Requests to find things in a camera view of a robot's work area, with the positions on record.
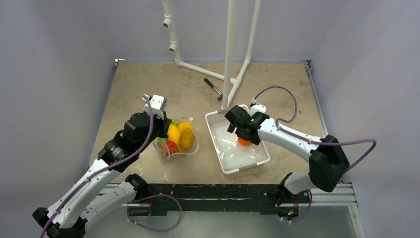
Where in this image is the orange yellow mango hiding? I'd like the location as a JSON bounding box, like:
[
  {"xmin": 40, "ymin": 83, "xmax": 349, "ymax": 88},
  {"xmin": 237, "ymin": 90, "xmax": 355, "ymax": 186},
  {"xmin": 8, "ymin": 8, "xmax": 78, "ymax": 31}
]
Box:
[{"xmin": 179, "ymin": 128, "xmax": 195, "ymax": 151}]

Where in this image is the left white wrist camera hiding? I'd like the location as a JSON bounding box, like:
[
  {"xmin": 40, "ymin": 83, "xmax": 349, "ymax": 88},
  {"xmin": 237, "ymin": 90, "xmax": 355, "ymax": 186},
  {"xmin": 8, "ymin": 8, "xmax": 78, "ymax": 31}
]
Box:
[{"xmin": 142, "ymin": 94, "xmax": 167, "ymax": 119}]

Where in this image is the orange fruit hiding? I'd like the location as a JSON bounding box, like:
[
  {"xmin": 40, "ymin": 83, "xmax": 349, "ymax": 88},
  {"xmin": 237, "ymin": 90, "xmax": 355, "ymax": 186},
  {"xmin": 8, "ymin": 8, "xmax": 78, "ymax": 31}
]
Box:
[{"xmin": 237, "ymin": 137, "xmax": 252, "ymax": 146}]

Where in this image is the black small hammer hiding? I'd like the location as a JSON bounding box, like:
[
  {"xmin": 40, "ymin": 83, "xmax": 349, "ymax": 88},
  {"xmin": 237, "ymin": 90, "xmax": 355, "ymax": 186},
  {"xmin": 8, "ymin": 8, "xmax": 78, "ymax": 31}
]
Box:
[{"xmin": 204, "ymin": 78, "xmax": 223, "ymax": 101}]

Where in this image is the yellow lemon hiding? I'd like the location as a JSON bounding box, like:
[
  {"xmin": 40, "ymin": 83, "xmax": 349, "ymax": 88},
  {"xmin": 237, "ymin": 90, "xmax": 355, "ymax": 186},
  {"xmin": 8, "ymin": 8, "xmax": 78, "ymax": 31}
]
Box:
[{"xmin": 177, "ymin": 121, "xmax": 191, "ymax": 132}]

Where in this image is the green pear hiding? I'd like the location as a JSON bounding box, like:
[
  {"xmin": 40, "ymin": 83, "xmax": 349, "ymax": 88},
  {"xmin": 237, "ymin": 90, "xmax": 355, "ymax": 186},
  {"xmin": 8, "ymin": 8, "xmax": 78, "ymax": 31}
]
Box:
[{"xmin": 156, "ymin": 137, "xmax": 167, "ymax": 148}]

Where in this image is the yellow banana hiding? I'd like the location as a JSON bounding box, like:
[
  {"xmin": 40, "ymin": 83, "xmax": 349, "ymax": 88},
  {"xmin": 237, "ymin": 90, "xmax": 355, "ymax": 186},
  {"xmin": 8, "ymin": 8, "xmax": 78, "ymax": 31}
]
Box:
[{"xmin": 167, "ymin": 123, "xmax": 181, "ymax": 145}]

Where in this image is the red apple bottom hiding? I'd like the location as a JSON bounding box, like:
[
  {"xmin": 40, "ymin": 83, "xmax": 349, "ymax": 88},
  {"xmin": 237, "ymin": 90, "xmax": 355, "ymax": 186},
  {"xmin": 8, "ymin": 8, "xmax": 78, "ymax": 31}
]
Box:
[{"xmin": 163, "ymin": 141, "xmax": 178, "ymax": 157}]

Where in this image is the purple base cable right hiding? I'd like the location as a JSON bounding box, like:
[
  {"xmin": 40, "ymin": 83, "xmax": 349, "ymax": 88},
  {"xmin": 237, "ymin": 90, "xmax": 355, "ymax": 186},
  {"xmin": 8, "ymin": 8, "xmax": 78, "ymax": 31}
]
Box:
[{"xmin": 279, "ymin": 190, "xmax": 312, "ymax": 224}]

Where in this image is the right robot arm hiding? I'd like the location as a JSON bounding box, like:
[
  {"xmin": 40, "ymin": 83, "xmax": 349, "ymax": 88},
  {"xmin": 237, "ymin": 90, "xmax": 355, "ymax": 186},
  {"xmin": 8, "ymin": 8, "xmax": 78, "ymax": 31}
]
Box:
[{"xmin": 225, "ymin": 106, "xmax": 350, "ymax": 202}]

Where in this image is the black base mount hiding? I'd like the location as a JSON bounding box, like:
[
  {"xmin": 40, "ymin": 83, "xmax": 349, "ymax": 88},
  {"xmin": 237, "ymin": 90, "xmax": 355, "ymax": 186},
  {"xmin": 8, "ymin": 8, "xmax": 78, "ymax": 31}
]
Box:
[{"xmin": 125, "ymin": 174, "xmax": 312, "ymax": 220}]

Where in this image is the white plastic tray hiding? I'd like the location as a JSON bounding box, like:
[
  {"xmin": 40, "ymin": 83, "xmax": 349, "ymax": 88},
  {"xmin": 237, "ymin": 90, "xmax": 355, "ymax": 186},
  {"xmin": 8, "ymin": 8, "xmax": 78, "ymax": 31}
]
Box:
[{"xmin": 205, "ymin": 109, "xmax": 270, "ymax": 174}]

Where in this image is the clear zip top bag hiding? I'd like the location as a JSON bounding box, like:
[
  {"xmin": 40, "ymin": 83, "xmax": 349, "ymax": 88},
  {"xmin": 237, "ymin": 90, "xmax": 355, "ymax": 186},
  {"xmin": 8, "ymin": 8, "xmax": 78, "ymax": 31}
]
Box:
[{"xmin": 153, "ymin": 118, "xmax": 199, "ymax": 160}]

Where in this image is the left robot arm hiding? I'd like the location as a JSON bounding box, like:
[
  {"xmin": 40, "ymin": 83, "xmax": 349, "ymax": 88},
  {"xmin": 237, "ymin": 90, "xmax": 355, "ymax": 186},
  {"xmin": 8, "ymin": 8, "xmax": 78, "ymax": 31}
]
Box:
[{"xmin": 32, "ymin": 110, "xmax": 171, "ymax": 238}]

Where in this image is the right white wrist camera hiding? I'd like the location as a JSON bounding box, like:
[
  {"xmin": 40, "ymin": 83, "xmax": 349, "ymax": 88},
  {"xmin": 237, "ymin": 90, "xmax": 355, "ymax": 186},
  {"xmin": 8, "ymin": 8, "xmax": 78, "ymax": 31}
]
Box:
[{"xmin": 248, "ymin": 102, "xmax": 266, "ymax": 116}]

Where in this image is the white pipe frame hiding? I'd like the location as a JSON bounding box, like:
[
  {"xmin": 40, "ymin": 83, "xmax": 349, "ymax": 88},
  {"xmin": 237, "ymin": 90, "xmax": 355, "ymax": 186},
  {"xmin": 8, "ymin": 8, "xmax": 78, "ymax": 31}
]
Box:
[{"xmin": 162, "ymin": 0, "xmax": 262, "ymax": 109}]

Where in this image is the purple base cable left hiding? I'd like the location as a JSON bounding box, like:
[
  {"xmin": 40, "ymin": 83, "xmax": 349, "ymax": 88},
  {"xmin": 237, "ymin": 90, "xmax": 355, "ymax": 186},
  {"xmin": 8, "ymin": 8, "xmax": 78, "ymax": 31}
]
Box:
[{"xmin": 126, "ymin": 193, "xmax": 183, "ymax": 233}]

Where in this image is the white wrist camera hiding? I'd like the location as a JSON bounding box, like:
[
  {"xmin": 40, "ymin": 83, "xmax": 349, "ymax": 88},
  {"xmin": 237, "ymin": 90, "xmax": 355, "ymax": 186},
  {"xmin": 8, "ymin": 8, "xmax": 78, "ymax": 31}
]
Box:
[
  {"xmin": 248, "ymin": 102, "xmax": 266, "ymax": 116},
  {"xmin": 142, "ymin": 94, "xmax": 167, "ymax": 119}
]

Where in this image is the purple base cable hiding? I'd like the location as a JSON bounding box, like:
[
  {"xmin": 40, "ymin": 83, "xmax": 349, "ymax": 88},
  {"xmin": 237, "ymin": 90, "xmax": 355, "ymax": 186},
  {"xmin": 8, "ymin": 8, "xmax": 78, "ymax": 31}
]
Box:
[
  {"xmin": 279, "ymin": 190, "xmax": 312, "ymax": 224},
  {"xmin": 126, "ymin": 193, "xmax": 183, "ymax": 233}
]

